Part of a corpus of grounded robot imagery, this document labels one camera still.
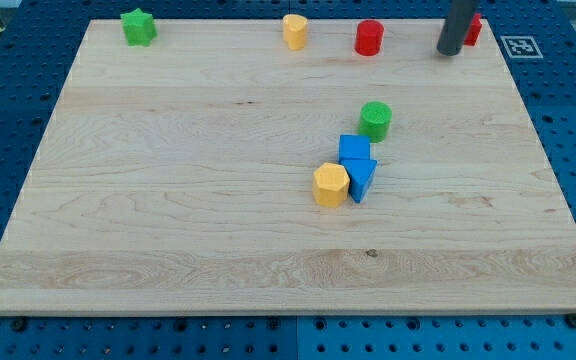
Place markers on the red block behind rod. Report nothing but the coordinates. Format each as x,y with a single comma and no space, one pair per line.
474,30

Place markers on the blue triangle block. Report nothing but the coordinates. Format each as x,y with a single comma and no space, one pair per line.
361,173

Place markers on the red cylinder block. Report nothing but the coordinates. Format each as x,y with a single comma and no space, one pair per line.
369,37

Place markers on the green star block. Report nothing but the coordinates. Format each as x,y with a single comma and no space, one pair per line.
138,27

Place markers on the green cylinder block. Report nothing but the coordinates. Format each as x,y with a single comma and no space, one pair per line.
374,121

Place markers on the white fiducial marker tag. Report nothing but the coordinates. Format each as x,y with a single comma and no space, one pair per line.
521,47

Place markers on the yellow hexagon block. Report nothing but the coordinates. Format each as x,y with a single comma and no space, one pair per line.
330,185

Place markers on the yellow rounded block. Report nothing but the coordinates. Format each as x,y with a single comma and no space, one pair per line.
295,29

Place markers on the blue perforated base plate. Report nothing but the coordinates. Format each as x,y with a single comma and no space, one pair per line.
37,48

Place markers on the light wooden board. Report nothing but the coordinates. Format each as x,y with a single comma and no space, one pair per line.
176,180

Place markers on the blue cube block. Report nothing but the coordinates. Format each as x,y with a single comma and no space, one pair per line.
353,147

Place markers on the grey cylindrical pointer rod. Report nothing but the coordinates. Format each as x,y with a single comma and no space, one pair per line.
456,26

